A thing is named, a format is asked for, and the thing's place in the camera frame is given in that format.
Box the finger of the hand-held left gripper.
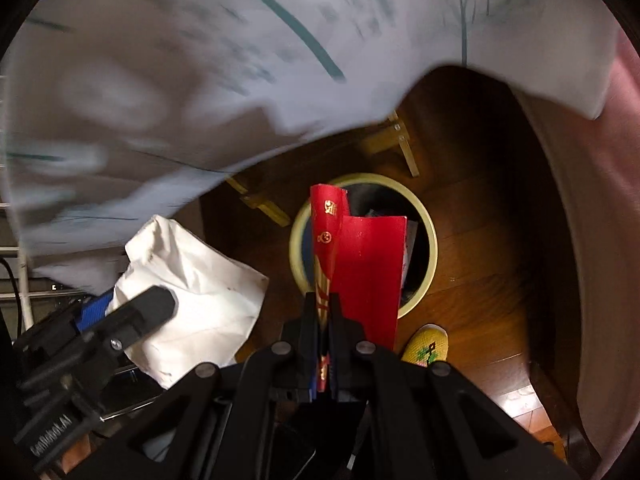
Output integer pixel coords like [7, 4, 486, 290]
[14, 296, 116, 357]
[84, 286, 179, 357]

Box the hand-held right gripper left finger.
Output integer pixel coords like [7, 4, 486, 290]
[65, 292, 322, 480]

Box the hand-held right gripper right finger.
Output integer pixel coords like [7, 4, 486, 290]
[327, 293, 581, 480]

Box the white paper bag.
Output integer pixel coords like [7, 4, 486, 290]
[107, 215, 271, 391]

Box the red cardboard packet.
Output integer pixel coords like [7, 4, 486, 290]
[309, 184, 408, 394]

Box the yellow rimmed trash bin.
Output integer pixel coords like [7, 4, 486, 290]
[289, 172, 440, 321]

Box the white metal rack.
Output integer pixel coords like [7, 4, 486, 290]
[0, 75, 33, 336]

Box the yellow slipper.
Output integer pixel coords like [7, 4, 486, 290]
[400, 324, 451, 369]

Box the wooden table leg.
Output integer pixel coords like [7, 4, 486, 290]
[225, 175, 292, 228]
[357, 110, 421, 178]

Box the blue tree print tablecloth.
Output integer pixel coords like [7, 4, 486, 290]
[0, 0, 626, 288]

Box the pink bedsheet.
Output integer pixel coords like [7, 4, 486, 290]
[515, 25, 640, 477]

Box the black cable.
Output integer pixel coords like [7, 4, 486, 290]
[0, 257, 32, 336]

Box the wooden bed frame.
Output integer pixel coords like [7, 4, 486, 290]
[515, 90, 603, 467]

